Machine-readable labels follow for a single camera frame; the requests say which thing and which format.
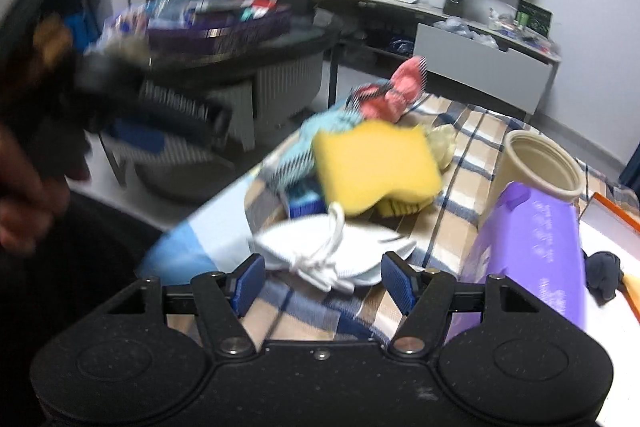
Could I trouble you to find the round glass table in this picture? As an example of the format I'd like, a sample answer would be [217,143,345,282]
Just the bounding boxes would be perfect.
[102,22,347,202]

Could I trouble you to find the pale yellow cloth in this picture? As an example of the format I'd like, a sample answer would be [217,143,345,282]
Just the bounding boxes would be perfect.
[426,124,458,171]

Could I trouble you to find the small blue packet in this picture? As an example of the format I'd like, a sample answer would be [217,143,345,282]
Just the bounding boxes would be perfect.
[286,188,329,219]

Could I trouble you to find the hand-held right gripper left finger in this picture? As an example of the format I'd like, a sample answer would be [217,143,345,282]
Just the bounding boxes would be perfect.
[102,254,266,358]

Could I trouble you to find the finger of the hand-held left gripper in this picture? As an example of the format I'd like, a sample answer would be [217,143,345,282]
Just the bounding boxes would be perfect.
[112,89,234,148]

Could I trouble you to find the dark sock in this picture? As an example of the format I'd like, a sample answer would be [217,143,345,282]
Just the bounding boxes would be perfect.
[584,251,624,304]

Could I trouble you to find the plaid blanket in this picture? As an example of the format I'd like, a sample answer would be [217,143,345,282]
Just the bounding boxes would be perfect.
[165,93,640,350]

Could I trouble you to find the light blue knitted cloth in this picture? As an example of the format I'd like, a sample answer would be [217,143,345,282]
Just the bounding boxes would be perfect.
[264,108,362,194]

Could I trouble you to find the yellow sponge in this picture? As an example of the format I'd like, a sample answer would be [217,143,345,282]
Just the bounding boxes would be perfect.
[312,121,444,214]

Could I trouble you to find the light blue sheet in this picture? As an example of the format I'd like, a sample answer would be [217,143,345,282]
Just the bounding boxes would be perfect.
[139,172,263,280]

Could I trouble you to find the pink checkered-trim towel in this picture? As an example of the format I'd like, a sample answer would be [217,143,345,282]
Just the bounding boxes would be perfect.
[356,56,427,124]

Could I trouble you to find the white face mask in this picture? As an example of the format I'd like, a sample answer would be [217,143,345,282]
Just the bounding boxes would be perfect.
[249,202,417,294]

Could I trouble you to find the person's left hand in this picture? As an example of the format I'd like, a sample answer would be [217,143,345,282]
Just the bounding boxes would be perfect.
[0,124,73,254]

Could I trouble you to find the purple tin of clutter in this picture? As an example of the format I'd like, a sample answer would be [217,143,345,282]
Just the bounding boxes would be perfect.
[146,0,294,56]

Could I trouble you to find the green and black box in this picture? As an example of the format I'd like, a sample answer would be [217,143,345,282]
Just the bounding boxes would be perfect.
[514,0,554,36]

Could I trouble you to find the white box with orange rim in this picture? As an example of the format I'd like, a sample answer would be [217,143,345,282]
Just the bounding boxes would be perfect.
[575,191,640,427]

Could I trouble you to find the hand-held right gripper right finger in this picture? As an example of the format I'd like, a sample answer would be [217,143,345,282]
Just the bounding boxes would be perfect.
[381,252,543,356]

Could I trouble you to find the beige ribbed cup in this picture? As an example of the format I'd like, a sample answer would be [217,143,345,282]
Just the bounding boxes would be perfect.
[492,129,586,214]

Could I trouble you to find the clear plastic bags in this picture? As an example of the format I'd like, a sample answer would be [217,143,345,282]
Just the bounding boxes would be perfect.
[432,17,501,48]

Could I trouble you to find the white television cabinet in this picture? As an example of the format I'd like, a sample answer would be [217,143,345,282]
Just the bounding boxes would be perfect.
[314,0,564,120]

